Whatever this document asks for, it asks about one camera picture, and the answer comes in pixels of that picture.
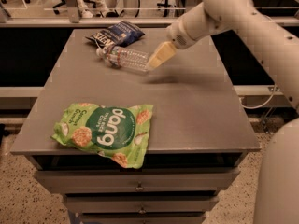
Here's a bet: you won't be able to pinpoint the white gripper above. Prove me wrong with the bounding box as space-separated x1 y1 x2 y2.
146 14 199 70

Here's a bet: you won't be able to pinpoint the clear plastic water bottle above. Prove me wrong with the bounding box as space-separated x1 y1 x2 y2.
96 46 150 72

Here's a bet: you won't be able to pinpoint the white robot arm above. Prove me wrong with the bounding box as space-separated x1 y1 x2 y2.
147 0 299 224

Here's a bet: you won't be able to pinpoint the blue chip bag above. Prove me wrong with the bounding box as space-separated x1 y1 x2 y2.
87 21 144 48

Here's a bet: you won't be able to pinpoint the green dang chips bag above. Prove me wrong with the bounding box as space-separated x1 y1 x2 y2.
52 103 153 169

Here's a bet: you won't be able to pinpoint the person legs with shoes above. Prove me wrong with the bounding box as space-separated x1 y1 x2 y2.
77 0 118 18

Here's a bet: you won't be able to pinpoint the grey drawer cabinet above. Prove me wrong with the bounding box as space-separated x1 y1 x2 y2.
11 29 259 224

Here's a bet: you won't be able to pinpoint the metal railing frame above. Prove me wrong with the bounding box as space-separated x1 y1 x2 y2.
0 0 299 29

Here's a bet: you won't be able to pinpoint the white cable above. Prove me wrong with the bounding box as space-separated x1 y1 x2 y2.
242 85 278 110

